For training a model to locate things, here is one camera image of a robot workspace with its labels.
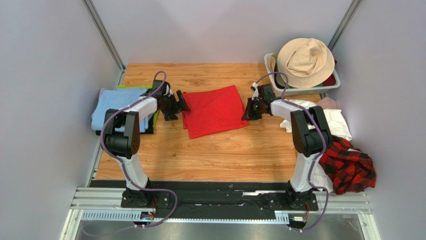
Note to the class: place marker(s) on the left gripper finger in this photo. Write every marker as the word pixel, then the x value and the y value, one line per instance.
pixel 170 113
pixel 182 104

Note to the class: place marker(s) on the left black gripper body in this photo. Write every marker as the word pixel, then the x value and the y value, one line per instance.
pixel 170 104

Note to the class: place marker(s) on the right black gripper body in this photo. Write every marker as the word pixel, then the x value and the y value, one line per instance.
pixel 251 108

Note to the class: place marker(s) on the red t-shirt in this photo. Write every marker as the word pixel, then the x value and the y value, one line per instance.
pixel 213 112

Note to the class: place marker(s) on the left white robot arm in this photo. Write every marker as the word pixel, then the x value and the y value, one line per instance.
pixel 121 137

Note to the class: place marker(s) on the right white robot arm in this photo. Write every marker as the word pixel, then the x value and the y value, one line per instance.
pixel 310 134

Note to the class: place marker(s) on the white perforated plastic basket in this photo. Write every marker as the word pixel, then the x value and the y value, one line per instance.
pixel 306 91

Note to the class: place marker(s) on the folded lime green shorts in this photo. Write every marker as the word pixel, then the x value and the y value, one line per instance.
pixel 156 115

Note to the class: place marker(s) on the teal garment in basket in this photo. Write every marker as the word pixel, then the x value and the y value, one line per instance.
pixel 316 86

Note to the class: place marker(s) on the folded black garment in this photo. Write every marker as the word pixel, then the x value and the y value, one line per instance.
pixel 148 131

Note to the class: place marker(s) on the folded light blue shirt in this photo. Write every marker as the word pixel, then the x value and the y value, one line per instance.
pixel 114 99

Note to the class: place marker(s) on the beige bucket hat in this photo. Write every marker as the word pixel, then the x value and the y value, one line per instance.
pixel 306 62

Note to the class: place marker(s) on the pink garment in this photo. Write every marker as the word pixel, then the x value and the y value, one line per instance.
pixel 327 103

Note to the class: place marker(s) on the dark red garment in basket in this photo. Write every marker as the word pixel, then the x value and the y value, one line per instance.
pixel 330 81

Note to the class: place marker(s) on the white crumpled shirt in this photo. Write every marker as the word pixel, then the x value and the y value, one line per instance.
pixel 338 127

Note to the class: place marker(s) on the red black plaid shirt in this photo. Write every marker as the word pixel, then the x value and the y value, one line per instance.
pixel 348 168

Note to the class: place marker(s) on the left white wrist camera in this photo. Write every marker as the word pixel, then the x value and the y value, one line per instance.
pixel 168 89

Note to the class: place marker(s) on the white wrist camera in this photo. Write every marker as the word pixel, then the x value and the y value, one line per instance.
pixel 168 89
pixel 255 90

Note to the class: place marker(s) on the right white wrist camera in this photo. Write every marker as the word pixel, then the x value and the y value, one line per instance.
pixel 255 90

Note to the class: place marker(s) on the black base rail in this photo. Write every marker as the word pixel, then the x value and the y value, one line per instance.
pixel 219 200

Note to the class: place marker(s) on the aluminium frame rail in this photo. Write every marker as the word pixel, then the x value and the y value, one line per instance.
pixel 103 204

